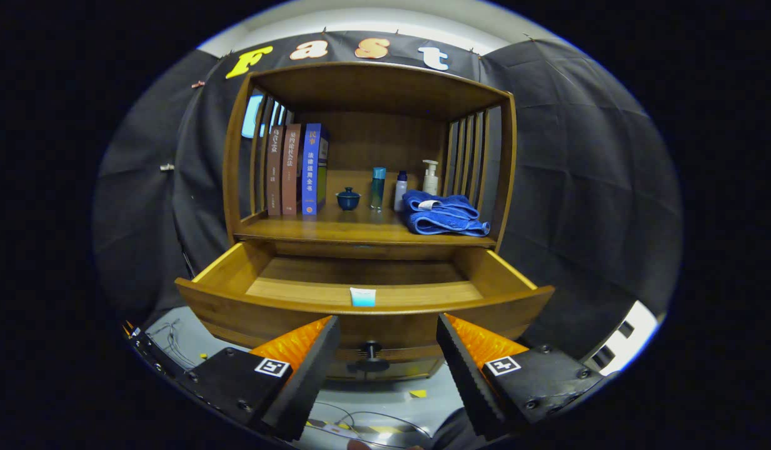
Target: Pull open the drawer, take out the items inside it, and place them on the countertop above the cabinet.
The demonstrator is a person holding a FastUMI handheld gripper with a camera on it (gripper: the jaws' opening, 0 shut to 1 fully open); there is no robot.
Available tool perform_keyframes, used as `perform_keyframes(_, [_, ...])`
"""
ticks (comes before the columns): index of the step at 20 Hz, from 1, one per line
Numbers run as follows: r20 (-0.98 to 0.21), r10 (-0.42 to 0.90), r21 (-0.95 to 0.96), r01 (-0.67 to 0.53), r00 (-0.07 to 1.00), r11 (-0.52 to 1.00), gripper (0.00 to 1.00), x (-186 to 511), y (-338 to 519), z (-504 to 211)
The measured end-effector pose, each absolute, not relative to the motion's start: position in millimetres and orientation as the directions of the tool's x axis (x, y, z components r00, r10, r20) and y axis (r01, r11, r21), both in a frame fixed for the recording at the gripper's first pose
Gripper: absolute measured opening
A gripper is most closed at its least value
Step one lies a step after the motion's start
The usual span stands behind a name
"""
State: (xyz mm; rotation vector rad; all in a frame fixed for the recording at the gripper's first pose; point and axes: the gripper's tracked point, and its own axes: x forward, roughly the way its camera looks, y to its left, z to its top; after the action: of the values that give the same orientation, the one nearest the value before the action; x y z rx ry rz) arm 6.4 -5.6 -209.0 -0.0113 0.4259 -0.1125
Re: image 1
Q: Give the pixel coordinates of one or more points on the black backdrop cloth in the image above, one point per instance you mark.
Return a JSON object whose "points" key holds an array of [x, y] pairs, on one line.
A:
{"points": [[579, 187]]}

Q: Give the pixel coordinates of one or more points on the teal bottle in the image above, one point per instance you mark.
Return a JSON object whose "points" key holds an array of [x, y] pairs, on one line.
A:
{"points": [[377, 187]]}

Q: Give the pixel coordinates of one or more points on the wooden countertop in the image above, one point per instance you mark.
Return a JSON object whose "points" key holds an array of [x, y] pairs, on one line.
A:
{"points": [[354, 228]]}

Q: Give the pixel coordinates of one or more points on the black floor device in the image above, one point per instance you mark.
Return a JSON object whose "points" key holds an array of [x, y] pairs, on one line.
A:
{"points": [[145, 350]]}

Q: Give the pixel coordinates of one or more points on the reddish brown book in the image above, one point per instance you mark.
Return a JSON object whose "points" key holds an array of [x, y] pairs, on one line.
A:
{"points": [[291, 169]]}

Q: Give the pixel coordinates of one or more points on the white panel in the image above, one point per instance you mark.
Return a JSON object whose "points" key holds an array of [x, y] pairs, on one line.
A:
{"points": [[635, 319]]}

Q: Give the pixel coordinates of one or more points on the blue book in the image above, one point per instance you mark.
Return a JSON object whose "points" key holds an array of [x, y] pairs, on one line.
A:
{"points": [[311, 169]]}

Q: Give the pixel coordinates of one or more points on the blue lidded teacup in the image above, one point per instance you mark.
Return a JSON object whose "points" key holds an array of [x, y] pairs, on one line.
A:
{"points": [[348, 200]]}

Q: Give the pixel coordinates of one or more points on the wooden cabinet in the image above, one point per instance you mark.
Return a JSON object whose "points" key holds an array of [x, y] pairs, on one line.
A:
{"points": [[373, 90]]}

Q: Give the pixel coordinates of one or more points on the blue folded towel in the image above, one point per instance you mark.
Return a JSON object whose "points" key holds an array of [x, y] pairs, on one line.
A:
{"points": [[442, 215]]}

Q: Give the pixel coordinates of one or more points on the white pump bottle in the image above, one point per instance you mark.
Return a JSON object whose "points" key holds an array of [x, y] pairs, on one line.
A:
{"points": [[430, 181]]}

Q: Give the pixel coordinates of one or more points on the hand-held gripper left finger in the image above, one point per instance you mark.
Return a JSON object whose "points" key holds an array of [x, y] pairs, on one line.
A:
{"points": [[307, 375]]}

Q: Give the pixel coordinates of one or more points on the yellow tape piece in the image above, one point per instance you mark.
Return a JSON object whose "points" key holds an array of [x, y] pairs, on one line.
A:
{"points": [[418, 394]]}

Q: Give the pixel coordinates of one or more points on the white bottle with blue cap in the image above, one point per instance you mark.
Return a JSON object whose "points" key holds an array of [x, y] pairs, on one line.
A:
{"points": [[400, 194]]}

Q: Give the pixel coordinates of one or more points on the wooden drawer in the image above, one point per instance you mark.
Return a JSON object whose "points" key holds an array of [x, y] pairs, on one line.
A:
{"points": [[248, 312]]}

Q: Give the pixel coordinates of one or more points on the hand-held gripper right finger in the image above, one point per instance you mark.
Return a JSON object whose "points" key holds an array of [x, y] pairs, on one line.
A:
{"points": [[467, 375]]}

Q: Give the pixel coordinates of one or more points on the light blue tube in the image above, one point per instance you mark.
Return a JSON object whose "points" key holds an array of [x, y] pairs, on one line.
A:
{"points": [[363, 297]]}

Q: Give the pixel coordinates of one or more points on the dark brown book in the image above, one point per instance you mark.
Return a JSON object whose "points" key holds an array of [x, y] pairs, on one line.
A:
{"points": [[274, 169]]}

